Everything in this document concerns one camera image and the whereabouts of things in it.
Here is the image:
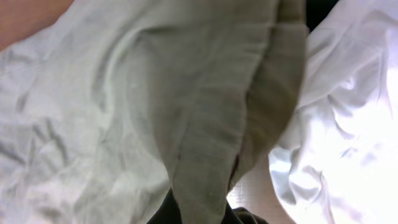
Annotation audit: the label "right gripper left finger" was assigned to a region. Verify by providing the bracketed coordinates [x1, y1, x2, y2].
[147, 189, 182, 224]

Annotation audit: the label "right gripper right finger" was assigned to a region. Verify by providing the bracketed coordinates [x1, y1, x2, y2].
[221, 203, 269, 224]

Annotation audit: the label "grey-green shorts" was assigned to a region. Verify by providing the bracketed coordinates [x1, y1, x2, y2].
[1, 0, 307, 223]

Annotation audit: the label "crumpled white shirt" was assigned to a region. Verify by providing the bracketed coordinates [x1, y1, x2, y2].
[269, 0, 397, 223]

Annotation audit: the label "black garment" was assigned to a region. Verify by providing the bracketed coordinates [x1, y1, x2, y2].
[306, 0, 339, 32]

